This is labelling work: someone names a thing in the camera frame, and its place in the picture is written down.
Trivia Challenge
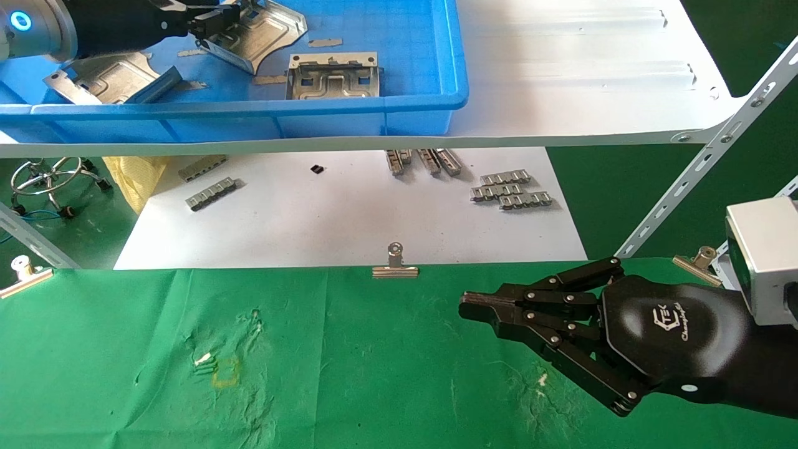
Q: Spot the stamped metal bracket part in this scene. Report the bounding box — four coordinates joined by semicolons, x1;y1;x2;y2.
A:
286;52;382;100
44;51;185;105
198;0;309;75

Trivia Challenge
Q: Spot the yellow plastic bag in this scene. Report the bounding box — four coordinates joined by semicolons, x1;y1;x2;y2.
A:
103;156;169;216

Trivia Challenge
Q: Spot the silver binder clip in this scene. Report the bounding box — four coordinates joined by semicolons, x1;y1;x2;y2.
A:
0;256;54;299
372;242;420;279

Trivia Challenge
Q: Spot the brass binder clip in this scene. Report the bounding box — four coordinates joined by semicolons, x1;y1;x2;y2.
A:
672;246;724;287

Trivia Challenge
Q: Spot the green cloth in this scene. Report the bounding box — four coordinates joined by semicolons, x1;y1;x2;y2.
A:
0;257;798;449

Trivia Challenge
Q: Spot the chrome stool base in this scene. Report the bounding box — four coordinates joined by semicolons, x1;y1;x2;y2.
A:
9;157;114;219

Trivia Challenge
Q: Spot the blue cable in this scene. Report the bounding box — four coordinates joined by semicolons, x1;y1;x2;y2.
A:
0;210;64;244

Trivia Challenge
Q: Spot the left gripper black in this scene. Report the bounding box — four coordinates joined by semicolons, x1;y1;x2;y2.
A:
62;0;241;58

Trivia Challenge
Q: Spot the blue plastic bin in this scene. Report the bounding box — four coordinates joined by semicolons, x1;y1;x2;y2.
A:
0;0;469;144

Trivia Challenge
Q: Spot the right wrist camera silver box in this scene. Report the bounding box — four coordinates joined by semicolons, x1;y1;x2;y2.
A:
725;197;798;326

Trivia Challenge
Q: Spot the white board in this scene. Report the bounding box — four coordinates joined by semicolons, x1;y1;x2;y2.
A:
114;147;588;270

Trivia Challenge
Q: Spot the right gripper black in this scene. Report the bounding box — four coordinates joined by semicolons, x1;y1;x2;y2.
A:
459;256;798;420

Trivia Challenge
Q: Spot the white metal shelf panel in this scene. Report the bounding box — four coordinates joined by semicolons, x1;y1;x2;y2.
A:
0;0;749;159

